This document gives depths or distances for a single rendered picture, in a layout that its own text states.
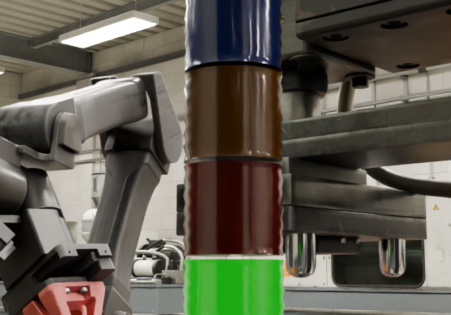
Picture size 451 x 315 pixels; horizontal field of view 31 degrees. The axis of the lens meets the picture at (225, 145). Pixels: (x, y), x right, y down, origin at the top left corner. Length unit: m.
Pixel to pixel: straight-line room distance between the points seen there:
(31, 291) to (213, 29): 0.52
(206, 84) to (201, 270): 0.07
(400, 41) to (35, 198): 0.42
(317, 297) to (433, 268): 0.99
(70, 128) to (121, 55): 10.62
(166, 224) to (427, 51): 9.82
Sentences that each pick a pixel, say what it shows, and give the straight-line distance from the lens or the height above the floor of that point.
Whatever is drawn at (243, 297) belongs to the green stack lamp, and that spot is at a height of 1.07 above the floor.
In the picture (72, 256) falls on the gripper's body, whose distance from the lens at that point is 0.77.
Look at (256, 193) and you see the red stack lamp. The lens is 0.29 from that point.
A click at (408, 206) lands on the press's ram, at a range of 0.64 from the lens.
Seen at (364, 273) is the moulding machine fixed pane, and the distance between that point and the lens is 6.01.
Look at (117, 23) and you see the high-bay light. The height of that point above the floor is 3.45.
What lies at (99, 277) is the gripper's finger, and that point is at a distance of 0.81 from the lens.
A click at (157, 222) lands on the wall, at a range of 10.48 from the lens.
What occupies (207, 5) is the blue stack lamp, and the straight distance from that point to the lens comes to 0.31.
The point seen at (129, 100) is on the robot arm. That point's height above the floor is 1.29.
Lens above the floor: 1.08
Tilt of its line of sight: 9 degrees up
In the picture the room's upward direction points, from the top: straight up
